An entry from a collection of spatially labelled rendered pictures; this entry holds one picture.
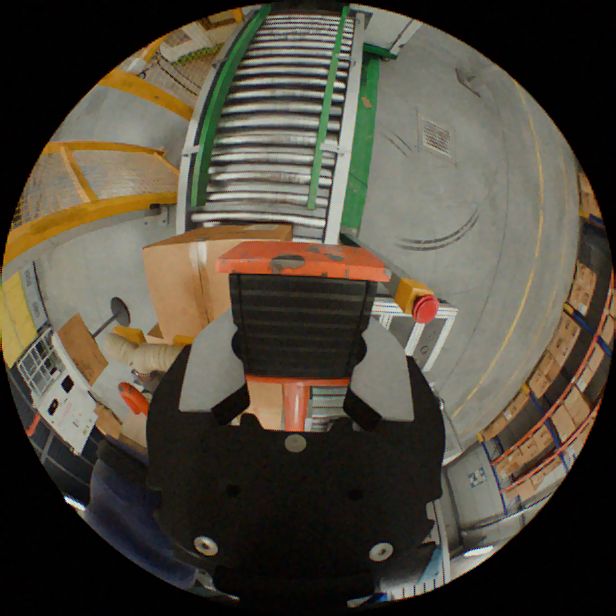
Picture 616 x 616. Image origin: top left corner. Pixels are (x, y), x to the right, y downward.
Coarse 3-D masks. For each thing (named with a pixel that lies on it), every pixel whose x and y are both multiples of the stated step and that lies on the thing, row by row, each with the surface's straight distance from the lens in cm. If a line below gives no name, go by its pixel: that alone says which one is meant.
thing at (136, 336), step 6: (114, 330) 49; (120, 330) 47; (126, 330) 46; (132, 330) 45; (138, 330) 43; (126, 336) 46; (132, 336) 44; (138, 336) 43; (144, 336) 44; (138, 342) 44; (132, 372) 49
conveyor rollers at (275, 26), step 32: (256, 32) 152; (288, 32) 147; (320, 32) 145; (256, 64) 123; (320, 64) 118; (256, 96) 104; (288, 96) 102; (320, 96) 100; (224, 128) 100; (224, 160) 92; (256, 160) 88; (288, 160) 85; (224, 192) 90; (256, 192) 85; (288, 192) 84; (288, 224) 83; (320, 224) 82
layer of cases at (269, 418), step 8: (152, 328) 156; (152, 336) 148; (160, 336) 145; (248, 408) 161; (256, 408) 158; (264, 408) 156; (264, 416) 167; (272, 416) 165; (280, 416) 164; (264, 424) 180; (272, 424) 178; (280, 424) 177
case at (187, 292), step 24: (168, 240) 63; (192, 240) 52; (216, 240) 47; (240, 240) 44; (264, 240) 43; (288, 240) 62; (144, 264) 62; (168, 264) 56; (192, 264) 51; (168, 288) 58; (192, 288) 53; (216, 288) 50; (168, 312) 63; (192, 312) 57; (216, 312) 53; (168, 336) 69; (192, 336) 62; (264, 384) 67
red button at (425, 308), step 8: (424, 296) 44; (432, 296) 45; (416, 304) 44; (424, 304) 44; (432, 304) 45; (416, 312) 45; (424, 312) 45; (432, 312) 47; (416, 320) 46; (424, 320) 47
